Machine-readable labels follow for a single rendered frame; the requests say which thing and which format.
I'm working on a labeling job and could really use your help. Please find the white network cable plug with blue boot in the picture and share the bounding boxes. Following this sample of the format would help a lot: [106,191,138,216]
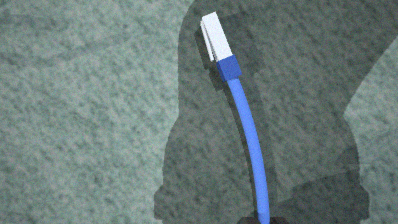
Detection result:
[200,12,242,82]

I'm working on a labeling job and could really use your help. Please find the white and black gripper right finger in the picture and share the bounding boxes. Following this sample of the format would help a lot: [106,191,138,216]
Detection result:
[270,217,289,224]

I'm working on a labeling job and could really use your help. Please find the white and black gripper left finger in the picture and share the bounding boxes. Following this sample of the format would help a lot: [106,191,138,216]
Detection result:
[244,217,261,224]

